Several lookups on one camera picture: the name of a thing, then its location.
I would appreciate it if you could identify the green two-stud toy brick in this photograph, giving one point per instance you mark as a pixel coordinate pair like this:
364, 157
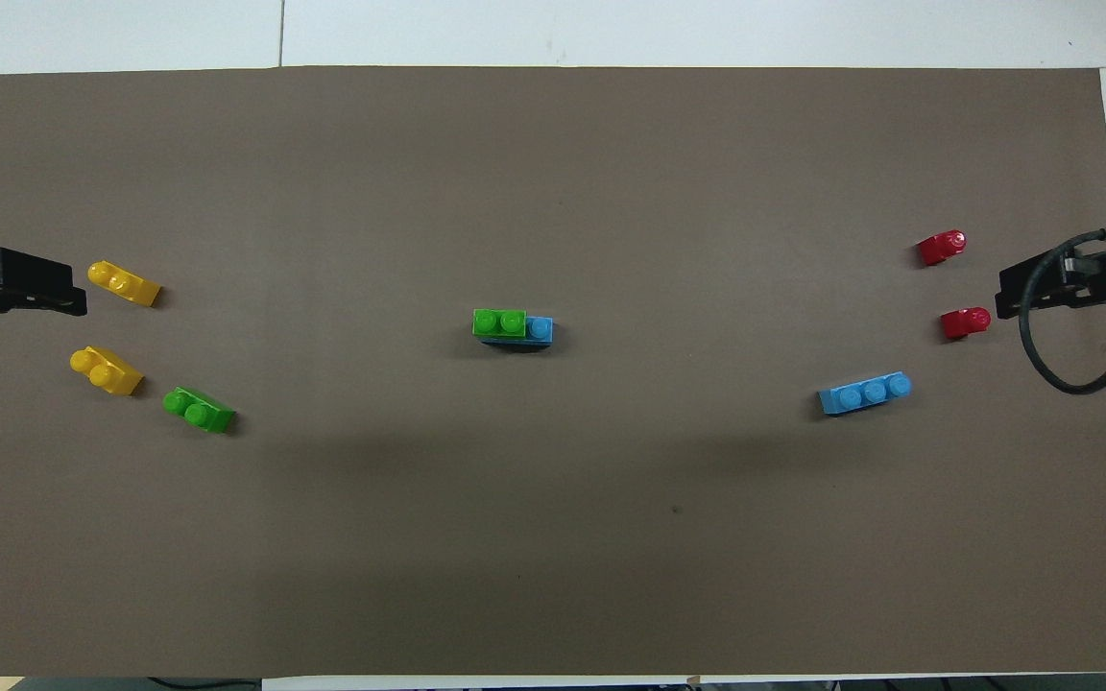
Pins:
500, 323
198, 411

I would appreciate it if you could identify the blue three-stud toy brick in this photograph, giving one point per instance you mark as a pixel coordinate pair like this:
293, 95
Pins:
865, 394
540, 329

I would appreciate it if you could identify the yellow two-stud toy brick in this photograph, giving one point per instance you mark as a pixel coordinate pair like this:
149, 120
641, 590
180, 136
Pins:
109, 374
126, 284

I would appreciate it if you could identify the red one-stud toy brick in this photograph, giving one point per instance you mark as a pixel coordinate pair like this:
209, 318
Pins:
964, 324
941, 249

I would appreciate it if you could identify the brown paper mat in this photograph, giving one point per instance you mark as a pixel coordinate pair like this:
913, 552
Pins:
553, 528

